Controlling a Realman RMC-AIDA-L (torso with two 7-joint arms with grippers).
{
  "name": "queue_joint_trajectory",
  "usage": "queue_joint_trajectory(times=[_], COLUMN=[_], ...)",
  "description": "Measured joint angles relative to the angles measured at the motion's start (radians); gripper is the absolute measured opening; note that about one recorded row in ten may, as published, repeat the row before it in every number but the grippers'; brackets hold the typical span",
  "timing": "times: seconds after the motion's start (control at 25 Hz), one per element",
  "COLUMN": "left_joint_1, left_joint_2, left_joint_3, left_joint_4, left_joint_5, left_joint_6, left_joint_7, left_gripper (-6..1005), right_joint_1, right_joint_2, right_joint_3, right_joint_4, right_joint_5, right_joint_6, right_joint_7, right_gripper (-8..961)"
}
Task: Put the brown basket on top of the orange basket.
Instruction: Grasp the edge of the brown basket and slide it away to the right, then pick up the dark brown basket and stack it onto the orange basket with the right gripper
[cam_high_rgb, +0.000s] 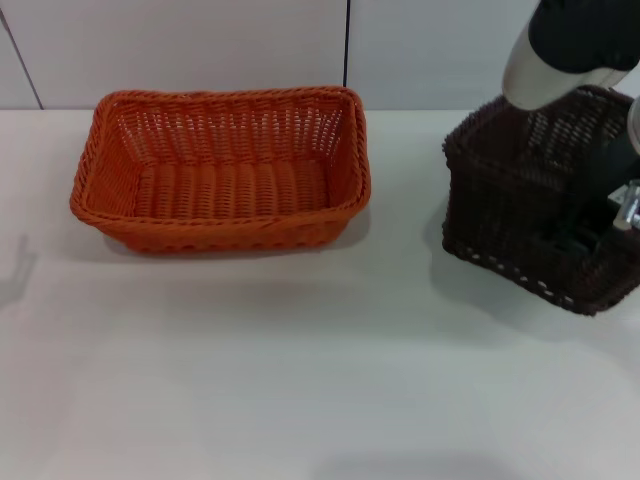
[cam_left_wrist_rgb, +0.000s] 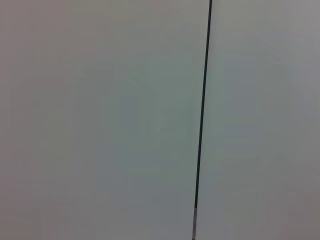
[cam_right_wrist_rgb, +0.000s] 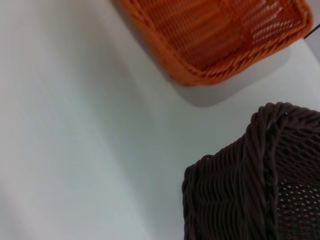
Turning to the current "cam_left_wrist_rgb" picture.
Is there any black vertical wall joint strip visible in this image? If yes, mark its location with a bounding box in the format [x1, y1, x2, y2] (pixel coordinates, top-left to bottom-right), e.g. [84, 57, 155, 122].
[191, 0, 214, 240]

